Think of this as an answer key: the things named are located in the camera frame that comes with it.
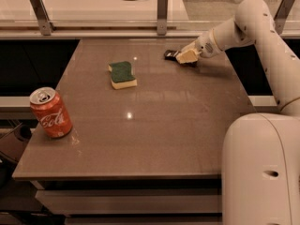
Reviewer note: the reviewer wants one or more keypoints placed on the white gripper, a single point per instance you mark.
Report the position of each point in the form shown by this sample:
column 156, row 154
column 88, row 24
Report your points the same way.
column 205, row 46

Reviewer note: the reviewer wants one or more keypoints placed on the black rxbar chocolate bar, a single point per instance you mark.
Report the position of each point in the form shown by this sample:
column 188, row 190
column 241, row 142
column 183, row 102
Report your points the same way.
column 171, row 55

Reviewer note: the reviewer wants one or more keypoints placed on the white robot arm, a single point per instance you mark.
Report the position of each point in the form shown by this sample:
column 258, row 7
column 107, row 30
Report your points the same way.
column 261, row 151

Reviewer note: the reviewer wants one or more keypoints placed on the red coke can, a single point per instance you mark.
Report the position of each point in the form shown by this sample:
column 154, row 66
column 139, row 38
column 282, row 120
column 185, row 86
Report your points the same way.
column 50, row 110

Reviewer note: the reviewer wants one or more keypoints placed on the green yellow sponge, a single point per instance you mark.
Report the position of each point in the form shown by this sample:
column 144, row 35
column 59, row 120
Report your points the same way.
column 121, row 75

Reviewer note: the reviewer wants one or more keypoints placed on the grey cabinet drawer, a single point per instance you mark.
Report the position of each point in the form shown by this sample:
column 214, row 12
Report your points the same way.
column 131, row 201

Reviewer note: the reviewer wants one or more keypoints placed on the dark chair at left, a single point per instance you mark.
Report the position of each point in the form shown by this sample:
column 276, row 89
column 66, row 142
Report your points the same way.
column 13, row 144

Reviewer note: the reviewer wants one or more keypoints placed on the middle metal railing bracket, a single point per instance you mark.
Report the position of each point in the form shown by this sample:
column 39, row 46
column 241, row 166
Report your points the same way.
column 162, row 13

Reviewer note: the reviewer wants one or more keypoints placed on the metal railing bracket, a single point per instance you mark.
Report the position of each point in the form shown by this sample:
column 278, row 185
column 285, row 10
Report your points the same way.
column 282, row 14
column 162, row 13
column 45, row 26

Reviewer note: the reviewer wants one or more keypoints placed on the right metal railing bracket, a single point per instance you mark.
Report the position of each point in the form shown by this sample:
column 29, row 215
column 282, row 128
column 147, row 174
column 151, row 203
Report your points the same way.
column 282, row 14

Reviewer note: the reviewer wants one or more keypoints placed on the left metal railing bracket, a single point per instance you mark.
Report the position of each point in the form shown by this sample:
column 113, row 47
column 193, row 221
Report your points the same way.
column 45, row 26

